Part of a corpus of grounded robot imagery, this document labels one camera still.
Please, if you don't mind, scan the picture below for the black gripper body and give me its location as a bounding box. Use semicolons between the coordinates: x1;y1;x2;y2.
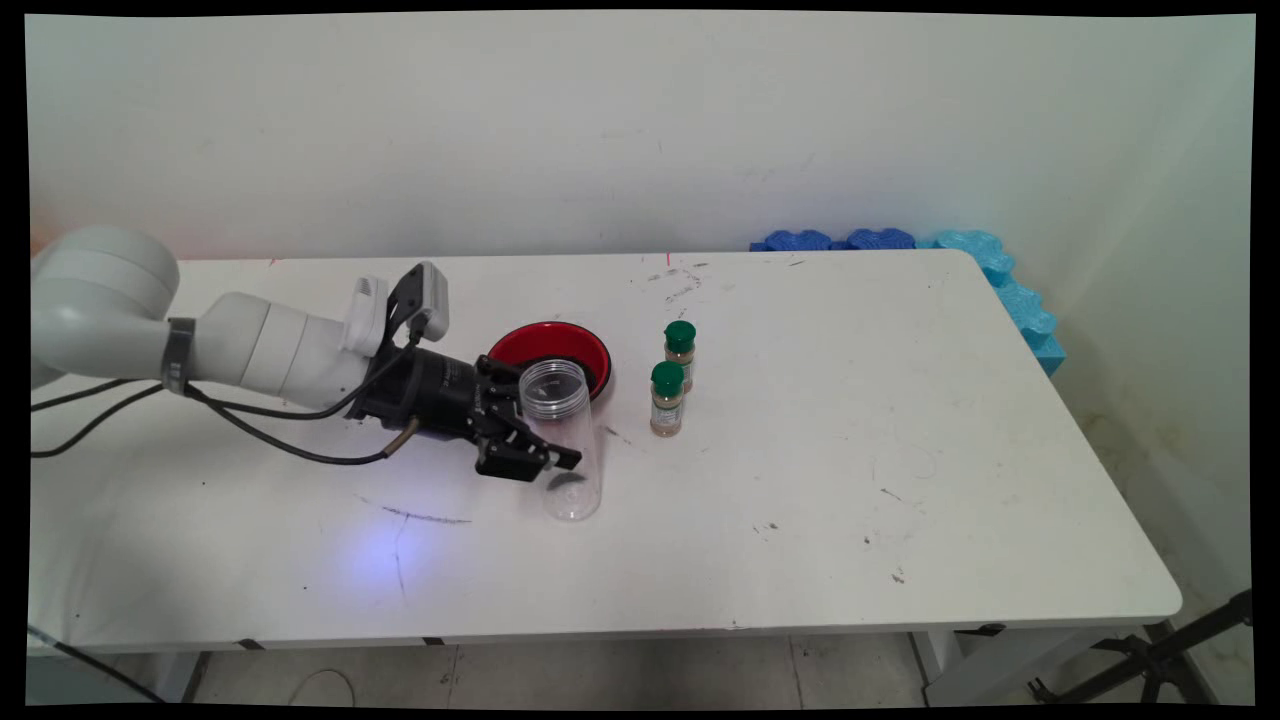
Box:
350;345;501;442

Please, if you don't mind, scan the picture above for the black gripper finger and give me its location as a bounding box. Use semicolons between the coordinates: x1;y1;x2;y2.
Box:
475;355;531;403
475;405;583;484

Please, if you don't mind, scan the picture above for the clear plastic jar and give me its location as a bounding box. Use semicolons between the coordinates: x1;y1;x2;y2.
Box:
518;358;603;522

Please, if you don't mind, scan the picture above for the red bowl black rim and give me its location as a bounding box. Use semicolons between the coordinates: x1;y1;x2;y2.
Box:
487;321;613;401

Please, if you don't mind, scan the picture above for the green cap spice bottle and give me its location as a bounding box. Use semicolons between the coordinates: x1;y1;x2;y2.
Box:
650;360;687;438
664;320;697;393

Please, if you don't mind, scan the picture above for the light blue foam strip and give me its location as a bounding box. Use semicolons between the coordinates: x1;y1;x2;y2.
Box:
935;229;1068;378

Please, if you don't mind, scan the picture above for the black tripod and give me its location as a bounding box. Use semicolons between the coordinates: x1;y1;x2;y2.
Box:
1028;590;1254;707

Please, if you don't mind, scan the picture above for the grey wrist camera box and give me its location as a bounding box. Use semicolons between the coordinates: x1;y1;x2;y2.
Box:
385;262;451;343

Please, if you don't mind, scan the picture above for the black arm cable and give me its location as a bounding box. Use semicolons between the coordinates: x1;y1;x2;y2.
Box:
182;385;421;467
30;378;166;459

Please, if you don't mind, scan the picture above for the grey arm strap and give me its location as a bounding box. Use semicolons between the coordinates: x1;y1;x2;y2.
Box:
160;317;197;394

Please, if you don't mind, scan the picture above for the black floor cable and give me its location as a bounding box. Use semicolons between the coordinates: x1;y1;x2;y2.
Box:
30;625;167;705

